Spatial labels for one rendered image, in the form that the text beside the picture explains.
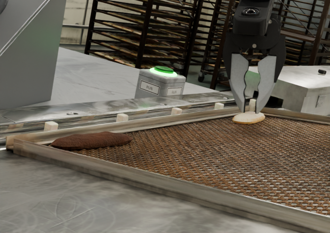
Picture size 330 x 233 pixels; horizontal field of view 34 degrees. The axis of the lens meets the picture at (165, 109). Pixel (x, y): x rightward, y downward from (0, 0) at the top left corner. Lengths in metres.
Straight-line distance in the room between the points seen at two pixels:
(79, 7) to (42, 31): 5.91
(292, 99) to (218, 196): 0.81
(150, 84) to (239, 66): 0.28
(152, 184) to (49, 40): 0.59
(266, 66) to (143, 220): 0.51
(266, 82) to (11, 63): 0.40
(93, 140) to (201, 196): 0.19
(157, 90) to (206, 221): 0.70
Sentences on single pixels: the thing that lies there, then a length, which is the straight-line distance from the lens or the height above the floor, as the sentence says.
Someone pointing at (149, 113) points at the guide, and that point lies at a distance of 0.92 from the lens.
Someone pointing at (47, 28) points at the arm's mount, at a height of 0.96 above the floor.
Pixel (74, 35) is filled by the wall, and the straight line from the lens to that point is 6.90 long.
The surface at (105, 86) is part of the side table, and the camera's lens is 1.23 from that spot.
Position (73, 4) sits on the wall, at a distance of 6.79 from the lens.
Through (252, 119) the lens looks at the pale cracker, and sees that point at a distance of 0.81.
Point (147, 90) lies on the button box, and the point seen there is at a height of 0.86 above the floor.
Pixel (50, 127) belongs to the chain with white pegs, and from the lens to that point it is 0.72.
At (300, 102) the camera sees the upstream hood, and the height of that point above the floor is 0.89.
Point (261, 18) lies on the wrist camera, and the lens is 0.75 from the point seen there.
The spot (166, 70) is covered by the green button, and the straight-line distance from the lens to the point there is 1.08.
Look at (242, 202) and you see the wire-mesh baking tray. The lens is 0.39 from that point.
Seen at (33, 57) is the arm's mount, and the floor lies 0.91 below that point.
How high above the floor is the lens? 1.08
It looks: 13 degrees down
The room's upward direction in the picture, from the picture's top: 12 degrees clockwise
